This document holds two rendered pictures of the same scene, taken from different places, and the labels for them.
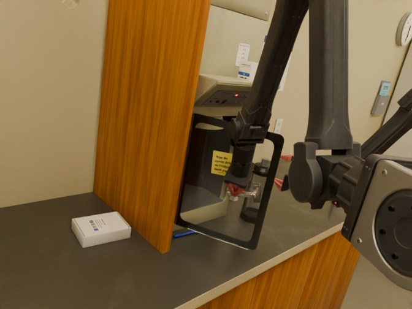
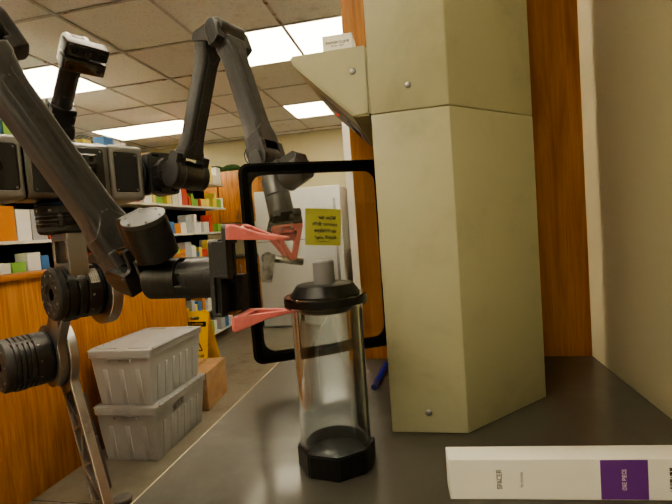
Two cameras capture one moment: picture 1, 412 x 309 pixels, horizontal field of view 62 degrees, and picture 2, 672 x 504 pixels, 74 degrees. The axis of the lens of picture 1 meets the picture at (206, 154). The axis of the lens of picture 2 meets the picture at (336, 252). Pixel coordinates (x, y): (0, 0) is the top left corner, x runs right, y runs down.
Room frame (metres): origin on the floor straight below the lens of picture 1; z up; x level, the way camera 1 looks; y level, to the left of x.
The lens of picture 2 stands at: (1.82, -0.53, 1.25)
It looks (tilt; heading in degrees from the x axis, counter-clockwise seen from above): 3 degrees down; 148
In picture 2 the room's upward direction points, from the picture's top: 4 degrees counter-clockwise
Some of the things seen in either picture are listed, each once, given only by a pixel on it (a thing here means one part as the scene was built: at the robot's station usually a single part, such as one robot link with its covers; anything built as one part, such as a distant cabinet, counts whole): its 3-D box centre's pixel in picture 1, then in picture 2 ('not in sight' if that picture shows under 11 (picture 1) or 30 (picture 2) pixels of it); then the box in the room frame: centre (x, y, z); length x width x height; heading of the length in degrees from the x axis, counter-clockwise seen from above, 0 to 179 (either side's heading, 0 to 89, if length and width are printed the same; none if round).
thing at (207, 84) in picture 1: (236, 94); (347, 111); (1.14, -0.06, 1.46); 0.32 x 0.12 x 0.10; 136
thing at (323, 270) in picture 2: not in sight; (324, 285); (1.32, -0.24, 1.18); 0.09 x 0.09 x 0.07
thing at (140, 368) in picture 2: not in sight; (151, 362); (-1.17, -0.09, 0.49); 0.60 x 0.42 x 0.33; 136
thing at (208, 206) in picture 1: (223, 183); (320, 258); (1.02, -0.07, 1.19); 0.30 x 0.01 x 0.40; 73
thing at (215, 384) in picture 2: not in sight; (198, 383); (-1.64, 0.31, 0.14); 0.41 x 0.32 x 0.28; 142
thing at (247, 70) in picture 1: (249, 70); (340, 58); (1.17, -0.09, 1.54); 0.05 x 0.05 x 0.06; 47
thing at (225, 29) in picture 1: (193, 119); (456, 176); (1.27, 0.07, 1.33); 0.32 x 0.25 x 0.77; 136
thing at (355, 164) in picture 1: (366, 189); (169, 172); (0.45, -0.23, 1.45); 0.09 x 0.08 x 0.12; 108
